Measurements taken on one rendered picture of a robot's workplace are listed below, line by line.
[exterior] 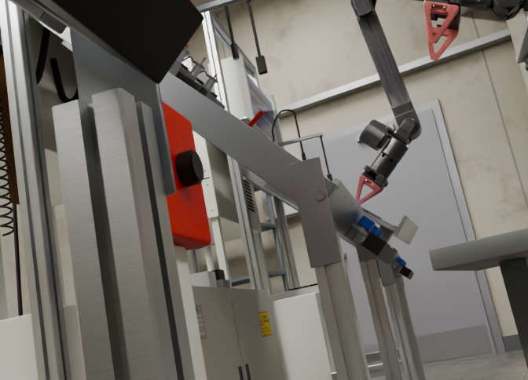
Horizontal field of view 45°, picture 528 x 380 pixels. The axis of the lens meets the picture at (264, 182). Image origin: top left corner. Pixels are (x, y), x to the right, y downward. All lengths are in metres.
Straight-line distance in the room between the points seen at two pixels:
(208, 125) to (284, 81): 5.26
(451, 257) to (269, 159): 0.40
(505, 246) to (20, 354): 0.89
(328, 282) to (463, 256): 0.33
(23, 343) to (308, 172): 0.60
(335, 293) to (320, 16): 5.55
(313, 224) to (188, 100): 0.33
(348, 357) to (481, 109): 4.87
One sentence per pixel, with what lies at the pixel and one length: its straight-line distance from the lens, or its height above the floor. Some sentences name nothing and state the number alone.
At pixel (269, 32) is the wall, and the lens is 6.61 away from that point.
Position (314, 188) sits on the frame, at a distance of 1.02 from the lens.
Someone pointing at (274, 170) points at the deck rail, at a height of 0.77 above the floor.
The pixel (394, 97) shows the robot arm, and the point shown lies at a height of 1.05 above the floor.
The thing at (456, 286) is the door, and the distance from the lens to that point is 5.61.
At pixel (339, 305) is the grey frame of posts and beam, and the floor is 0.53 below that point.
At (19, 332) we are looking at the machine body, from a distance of 1.26.
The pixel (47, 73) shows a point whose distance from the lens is 1.65.
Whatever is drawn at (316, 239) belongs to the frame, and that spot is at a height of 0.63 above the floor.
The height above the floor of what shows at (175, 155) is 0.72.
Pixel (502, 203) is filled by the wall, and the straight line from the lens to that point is 5.63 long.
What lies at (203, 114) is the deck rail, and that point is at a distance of 1.15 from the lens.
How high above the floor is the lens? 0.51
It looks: 13 degrees up
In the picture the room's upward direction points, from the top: 11 degrees counter-clockwise
